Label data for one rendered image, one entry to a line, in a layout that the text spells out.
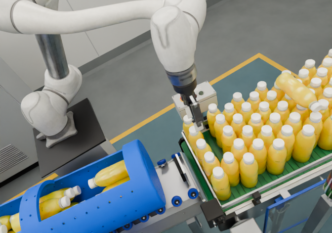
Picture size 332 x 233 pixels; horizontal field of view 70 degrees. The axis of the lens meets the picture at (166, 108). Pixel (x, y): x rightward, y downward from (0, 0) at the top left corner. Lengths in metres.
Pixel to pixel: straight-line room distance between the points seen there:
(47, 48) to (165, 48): 0.68
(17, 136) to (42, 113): 1.38
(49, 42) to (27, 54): 2.47
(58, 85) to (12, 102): 1.12
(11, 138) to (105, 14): 2.09
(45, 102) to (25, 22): 0.57
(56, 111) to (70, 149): 0.22
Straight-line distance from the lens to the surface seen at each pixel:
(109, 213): 0.92
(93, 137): 1.34
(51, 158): 1.43
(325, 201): 0.93
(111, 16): 0.77
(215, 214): 0.98
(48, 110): 1.32
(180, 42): 0.60
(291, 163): 1.19
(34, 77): 3.76
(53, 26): 0.79
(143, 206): 0.91
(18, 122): 2.57
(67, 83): 1.35
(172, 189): 1.13
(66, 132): 1.43
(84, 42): 3.61
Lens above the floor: 1.94
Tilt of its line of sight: 46 degrees down
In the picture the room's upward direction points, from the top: 22 degrees counter-clockwise
